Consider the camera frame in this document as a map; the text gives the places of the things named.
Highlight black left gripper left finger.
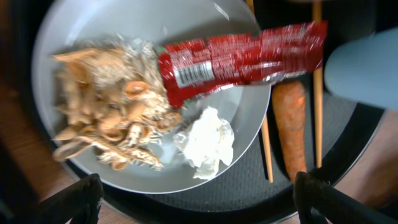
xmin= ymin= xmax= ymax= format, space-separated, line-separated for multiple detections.
xmin=29 ymin=174 xmax=104 ymax=224

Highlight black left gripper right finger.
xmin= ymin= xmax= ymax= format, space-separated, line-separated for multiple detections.
xmin=294 ymin=172 xmax=397 ymax=224

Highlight white tissue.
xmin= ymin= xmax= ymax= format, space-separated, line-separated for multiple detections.
xmin=174 ymin=106 xmax=234 ymax=180

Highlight light blue cup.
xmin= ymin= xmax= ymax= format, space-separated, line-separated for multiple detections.
xmin=324 ymin=28 xmax=397 ymax=110

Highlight red snack wrapper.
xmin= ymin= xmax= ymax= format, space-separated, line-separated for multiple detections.
xmin=157 ymin=21 xmax=328 ymax=108

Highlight orange carrot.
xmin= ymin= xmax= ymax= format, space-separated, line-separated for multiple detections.
xmin=272 ymin=81 xmax=307 ymax=182

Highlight peanut shells and rice scraps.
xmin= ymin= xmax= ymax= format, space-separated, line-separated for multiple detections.
xmin=52 ymin=42 xmax=182 ymax=170

